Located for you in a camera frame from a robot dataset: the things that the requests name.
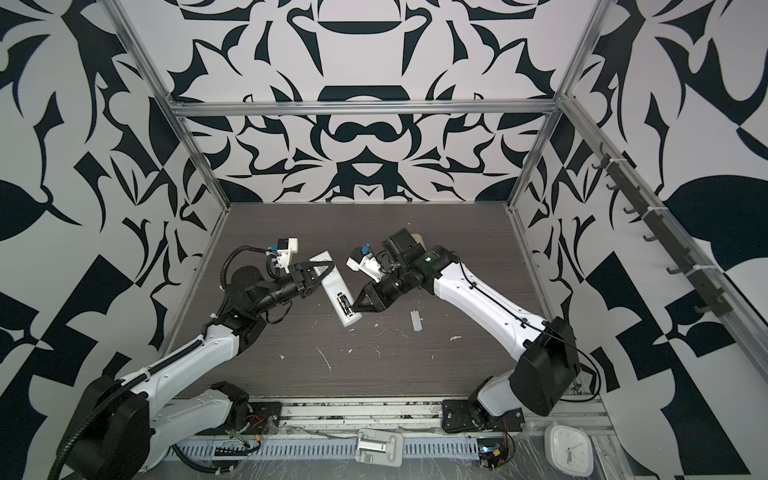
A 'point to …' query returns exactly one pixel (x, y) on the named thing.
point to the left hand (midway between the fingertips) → (336, 262)
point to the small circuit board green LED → (495, 452)
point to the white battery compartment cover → (416, 321)
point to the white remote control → (335, 287)
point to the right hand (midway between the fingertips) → (359, 304)
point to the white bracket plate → (380, 447)
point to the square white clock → (569, 450)
